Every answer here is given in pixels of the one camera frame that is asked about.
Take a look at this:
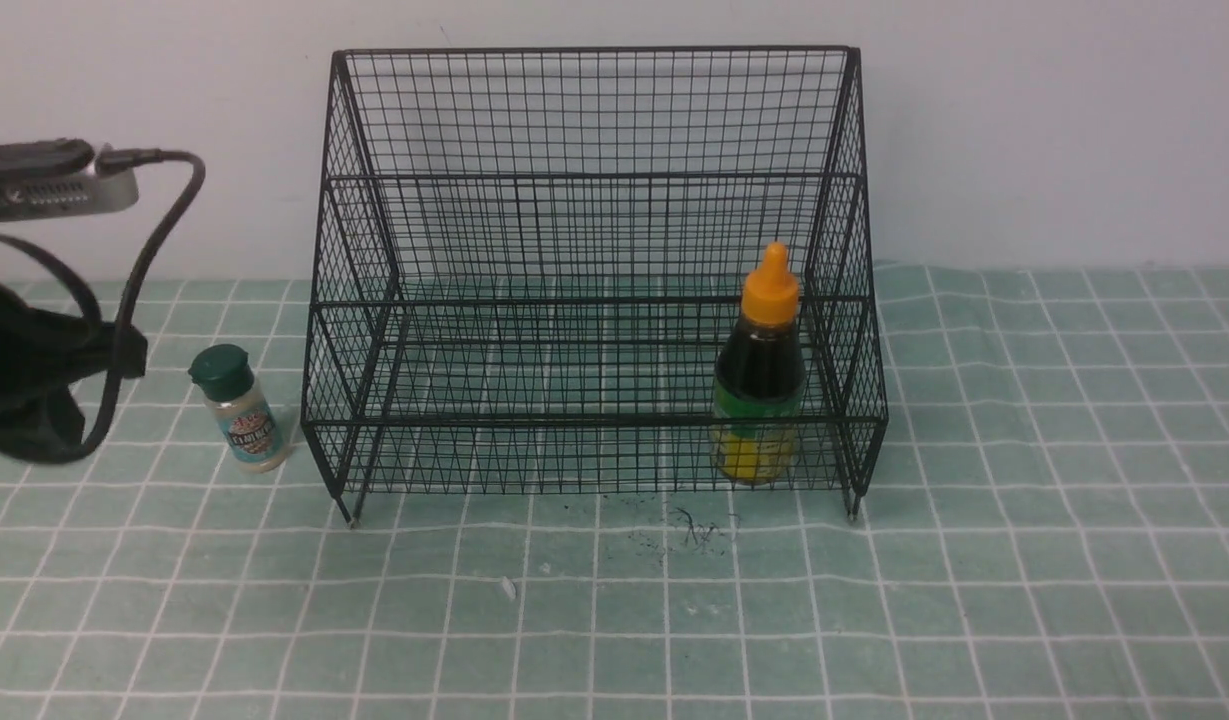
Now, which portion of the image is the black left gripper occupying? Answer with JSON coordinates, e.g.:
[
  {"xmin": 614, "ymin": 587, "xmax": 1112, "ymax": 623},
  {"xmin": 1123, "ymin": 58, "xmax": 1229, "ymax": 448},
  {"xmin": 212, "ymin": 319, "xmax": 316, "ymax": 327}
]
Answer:
[{"xmin": 0, "ymin": 283, "xmax": 149, "ymax": 464}]

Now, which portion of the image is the seasoning shaker green cap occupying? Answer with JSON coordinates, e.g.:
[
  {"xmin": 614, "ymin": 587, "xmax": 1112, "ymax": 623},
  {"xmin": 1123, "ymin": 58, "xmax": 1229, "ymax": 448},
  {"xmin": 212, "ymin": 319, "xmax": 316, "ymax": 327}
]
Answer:
[{"xmin": 188, "ymin": 345, "xmax": 289, "ymax": 474}]

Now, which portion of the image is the soy sauce bottle orange cap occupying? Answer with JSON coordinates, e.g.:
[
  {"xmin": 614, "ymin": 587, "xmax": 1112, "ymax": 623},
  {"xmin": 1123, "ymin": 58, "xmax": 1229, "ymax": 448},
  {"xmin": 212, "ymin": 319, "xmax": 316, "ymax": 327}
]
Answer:
[{"xmin": 713, "ymin": 241, "xmax": 806, "ymax": 487}]

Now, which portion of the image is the green checkered tablecloth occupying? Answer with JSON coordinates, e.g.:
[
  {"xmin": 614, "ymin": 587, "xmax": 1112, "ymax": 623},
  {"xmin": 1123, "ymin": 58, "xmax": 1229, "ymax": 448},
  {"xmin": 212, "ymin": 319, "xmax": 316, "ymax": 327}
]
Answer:
[{"xmin": 0, "ymin": 265, "xmax": 1229, "ymax": 719}]

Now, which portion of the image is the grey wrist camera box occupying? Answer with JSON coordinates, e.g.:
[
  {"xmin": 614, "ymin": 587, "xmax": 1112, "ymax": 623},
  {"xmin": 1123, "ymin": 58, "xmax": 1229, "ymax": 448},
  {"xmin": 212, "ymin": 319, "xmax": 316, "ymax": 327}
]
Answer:
[{"xmin": 0, "ymin": 138, "xmax": 139, "ymax": 222}]

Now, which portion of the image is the black camera cable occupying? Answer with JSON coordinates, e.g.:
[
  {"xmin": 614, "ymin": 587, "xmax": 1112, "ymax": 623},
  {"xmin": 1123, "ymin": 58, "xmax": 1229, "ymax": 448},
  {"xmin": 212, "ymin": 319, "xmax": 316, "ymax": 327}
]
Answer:
[{"xmin": 0, "ymin": 147, "xmax": 206, "ymax": 464}]

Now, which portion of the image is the black wire mesh shelf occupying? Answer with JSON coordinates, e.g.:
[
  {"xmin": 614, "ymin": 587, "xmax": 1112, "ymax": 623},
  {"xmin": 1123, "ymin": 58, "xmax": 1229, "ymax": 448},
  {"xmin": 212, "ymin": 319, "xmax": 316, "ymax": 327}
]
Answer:
[{"xmin": 300, "ymin": 45, "xmax": 889, "ymax": 525}]

